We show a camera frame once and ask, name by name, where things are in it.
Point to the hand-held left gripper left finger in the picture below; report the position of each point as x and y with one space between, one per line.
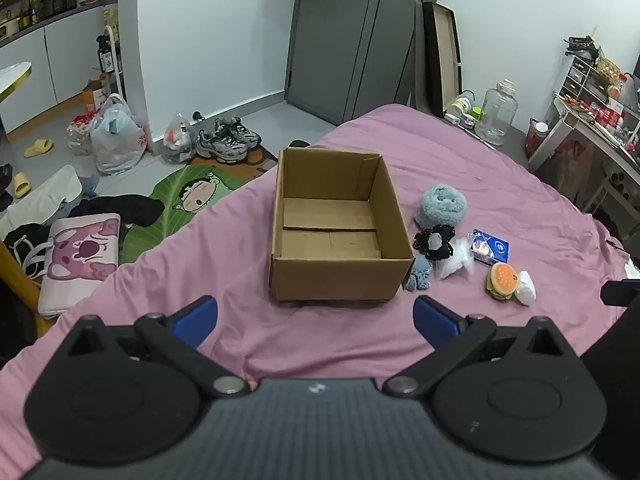
197 317

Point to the woven basket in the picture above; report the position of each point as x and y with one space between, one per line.
610 67

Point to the blue tissue packet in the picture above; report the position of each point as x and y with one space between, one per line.
495 249

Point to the small white charger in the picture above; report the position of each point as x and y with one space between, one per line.
454 120

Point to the black clothing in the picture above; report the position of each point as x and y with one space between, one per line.
125 207

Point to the white cabinet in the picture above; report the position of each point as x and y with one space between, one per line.
65 55

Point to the black picture frame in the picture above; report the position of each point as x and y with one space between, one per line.
445 55

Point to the yellow slipper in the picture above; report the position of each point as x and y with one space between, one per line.
22 185
39 148

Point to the white round table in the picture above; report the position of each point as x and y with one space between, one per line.
12 77

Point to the clear plastic trash bag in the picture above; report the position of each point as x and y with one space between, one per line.
177 140

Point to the white wrapped packet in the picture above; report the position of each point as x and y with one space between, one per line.
526 289

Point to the grey running sneaker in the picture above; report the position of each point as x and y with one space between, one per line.
242 132
217 147

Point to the white jar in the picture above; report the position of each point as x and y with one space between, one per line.
459 105

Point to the small drawer organizer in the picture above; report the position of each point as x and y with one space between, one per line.
577 77

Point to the white red print plastic bag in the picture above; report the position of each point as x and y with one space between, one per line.
117 140

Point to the orange cardboard box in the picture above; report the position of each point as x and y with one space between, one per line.
97 94

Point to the burger squishy toy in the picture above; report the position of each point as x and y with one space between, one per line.
501 280

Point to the small grey-blue plush toy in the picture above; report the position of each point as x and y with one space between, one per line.
419 272

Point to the white towel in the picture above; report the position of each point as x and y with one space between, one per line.
45 195

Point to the clear red plastic bag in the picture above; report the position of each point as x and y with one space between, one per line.
80 132

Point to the pink bed sheet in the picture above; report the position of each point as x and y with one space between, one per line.
500 185

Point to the grey door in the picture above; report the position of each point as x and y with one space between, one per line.
350 35

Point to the green cartoon rug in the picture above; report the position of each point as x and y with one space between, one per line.
165 195

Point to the pink bear cushion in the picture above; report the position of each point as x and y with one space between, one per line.
80 255

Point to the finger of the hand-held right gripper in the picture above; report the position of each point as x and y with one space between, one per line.
622 292

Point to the light blue fluffy plush toy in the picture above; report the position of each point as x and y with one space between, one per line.
442 202

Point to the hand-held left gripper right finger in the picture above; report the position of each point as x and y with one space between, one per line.
435 317

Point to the brown cardboard box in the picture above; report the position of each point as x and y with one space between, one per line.
340 275

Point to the white desk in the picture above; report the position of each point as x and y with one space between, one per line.
607 152

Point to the black lace scrunchie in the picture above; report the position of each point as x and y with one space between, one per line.
422 241

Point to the clear plastic water jug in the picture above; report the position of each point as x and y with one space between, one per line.
495 115

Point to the thin wooden stick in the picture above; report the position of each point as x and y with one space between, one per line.
484 140

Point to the black bottle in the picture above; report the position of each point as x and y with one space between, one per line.
105 57

